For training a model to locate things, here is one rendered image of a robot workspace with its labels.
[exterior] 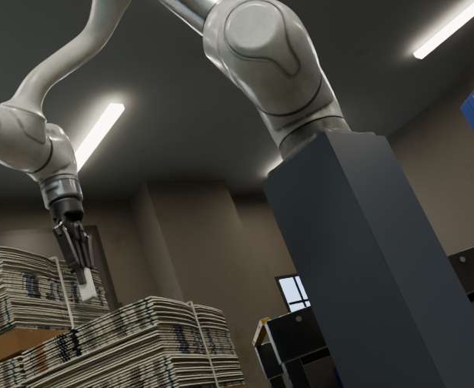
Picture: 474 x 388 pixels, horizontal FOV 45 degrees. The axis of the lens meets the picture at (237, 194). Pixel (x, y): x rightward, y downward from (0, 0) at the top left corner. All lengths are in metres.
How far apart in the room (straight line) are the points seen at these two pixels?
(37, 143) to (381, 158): 0.73
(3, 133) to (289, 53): 0.61
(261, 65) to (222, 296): 5.57
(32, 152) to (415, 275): 0.83
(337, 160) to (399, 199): 0.16
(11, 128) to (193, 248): 5.34
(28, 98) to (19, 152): 0.12
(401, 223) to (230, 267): 5.66
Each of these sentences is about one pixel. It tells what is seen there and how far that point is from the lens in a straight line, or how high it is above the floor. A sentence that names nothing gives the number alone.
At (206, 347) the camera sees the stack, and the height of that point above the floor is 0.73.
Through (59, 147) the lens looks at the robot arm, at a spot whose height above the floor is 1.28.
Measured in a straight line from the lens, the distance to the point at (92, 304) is 1.47.
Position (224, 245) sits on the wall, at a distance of 6.79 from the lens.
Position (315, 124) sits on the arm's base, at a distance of 1.17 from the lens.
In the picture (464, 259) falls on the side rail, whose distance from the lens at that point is 1.81.
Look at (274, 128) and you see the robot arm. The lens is 1.20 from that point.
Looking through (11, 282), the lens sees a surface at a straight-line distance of 1.25.
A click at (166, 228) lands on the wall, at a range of 6.45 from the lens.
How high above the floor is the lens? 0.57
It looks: 21 degrees up
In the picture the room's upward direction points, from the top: 21 degrees counter-clockwise
